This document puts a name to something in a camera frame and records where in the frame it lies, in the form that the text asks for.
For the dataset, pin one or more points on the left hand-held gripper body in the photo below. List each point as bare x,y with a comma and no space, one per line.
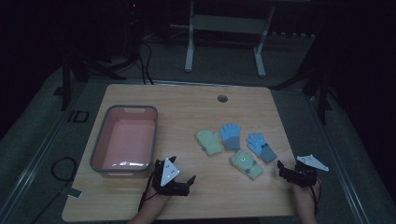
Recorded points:
169,172

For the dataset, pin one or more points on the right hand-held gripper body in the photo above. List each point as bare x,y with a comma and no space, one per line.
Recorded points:
306,174

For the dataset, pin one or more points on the blue glove with dots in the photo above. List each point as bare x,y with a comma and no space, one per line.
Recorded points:
261,147

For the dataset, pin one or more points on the green glove with face print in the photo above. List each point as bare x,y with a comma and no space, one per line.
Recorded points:
246,164

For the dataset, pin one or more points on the plain green glove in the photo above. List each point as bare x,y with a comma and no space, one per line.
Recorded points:
209,142

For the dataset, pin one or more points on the pink basin with grey rim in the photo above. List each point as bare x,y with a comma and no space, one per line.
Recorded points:
126,141

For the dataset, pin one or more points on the plain blue glove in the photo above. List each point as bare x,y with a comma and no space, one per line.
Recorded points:
231,135

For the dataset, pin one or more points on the person's right hand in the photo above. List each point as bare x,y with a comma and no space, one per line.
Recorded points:
303,193

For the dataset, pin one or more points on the person's left hand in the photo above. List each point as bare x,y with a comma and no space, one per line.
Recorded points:
157,199

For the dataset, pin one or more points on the black tripod stand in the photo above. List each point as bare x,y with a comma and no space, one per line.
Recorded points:
317,84
77,71

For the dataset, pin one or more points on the grey tape piece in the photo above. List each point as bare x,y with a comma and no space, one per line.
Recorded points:
74,193

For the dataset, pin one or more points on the white metal stand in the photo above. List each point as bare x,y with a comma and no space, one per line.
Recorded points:
229,25

